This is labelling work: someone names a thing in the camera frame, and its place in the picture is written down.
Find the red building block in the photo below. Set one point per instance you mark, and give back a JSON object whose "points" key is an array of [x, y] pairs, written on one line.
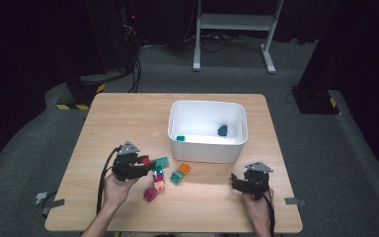
{"points": [[146, 160]]}

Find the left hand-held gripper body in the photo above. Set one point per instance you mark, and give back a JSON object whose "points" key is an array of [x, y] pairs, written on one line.
{"points": [[125, 164]]}

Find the person's left hand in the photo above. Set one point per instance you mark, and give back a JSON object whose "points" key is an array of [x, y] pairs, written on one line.
{"points": [[116, 192]]}

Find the pink building block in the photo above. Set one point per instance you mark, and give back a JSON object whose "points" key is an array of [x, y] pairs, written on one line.
{"points": [[159, 186]]}

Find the grey tape strip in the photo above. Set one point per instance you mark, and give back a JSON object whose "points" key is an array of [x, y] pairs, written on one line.
{"points": [[53, 204], [292, 200]]}

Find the black stand base striped tape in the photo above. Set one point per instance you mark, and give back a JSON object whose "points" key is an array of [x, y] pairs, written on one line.
{"points": [[82, 90]]}

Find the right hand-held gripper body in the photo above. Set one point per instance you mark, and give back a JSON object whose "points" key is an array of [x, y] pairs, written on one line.
{"points": [[258, 181]]}

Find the dark blue building block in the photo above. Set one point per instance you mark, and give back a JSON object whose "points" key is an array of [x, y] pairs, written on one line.
{"points": [[223, 130]]}

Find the small magenta building block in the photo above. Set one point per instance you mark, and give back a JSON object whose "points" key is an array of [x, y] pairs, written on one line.
{"points": [[158, 177]]}

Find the green building block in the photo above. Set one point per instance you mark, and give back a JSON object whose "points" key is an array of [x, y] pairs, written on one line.
{"points": [[176, 177]]}

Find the small teal building block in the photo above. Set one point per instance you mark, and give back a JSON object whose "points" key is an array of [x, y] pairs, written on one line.
{"points": [[158, 170]]}

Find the white plastic bin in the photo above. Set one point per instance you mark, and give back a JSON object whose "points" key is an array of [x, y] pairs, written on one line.
{"points": [[207, 151]]}

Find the white metal stand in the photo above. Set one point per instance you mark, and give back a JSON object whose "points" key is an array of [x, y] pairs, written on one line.
{"points": [[237, 22]]}

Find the large magenta building block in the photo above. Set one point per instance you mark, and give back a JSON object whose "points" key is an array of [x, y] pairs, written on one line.
{"points": [[149, 194]]}

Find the orange building block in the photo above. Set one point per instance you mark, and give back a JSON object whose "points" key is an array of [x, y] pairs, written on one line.
{"points": [[184, 169]]}

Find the cyan building block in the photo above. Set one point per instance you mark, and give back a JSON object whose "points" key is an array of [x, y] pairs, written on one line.
{"points": [[180, 138]]}

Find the person's right hand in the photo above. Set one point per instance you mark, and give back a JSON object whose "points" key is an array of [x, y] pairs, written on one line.
{"points": [[258, 210]]}

